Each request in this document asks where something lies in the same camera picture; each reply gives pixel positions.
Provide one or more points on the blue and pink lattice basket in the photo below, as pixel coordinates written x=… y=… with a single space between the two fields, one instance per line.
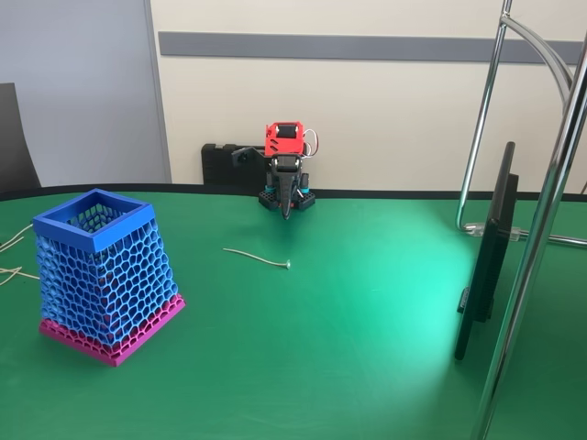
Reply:
x=114 y=284

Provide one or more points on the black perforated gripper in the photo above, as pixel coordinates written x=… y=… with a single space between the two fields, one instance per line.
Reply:
x=286 y=182

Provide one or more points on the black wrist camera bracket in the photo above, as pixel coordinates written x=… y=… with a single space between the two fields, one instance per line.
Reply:
x=243 y=156

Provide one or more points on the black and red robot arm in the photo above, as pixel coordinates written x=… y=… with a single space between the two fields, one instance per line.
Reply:
x=275 y=142

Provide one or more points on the chrome tubular stand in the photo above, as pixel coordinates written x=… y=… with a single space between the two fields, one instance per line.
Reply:
x=518 y=321

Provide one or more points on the green table cloth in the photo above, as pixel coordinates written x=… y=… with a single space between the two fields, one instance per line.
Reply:
x=321 y=344

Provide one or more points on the grey wall rail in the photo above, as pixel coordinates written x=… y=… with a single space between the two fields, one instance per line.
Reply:
x=367 y=47

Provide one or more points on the black monitor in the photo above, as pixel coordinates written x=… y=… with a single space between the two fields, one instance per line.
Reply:
x=493 y=256

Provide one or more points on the black plastic case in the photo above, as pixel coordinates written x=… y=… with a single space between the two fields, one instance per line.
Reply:
x=220 y=165

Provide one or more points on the clear plastic clip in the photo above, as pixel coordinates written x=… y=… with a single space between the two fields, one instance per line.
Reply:
x=474 y=227

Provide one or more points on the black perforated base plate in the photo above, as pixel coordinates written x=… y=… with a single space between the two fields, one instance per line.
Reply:
x=308 y=201

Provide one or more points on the dark chair backrest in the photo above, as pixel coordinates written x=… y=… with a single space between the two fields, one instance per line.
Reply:
x=14 y=146

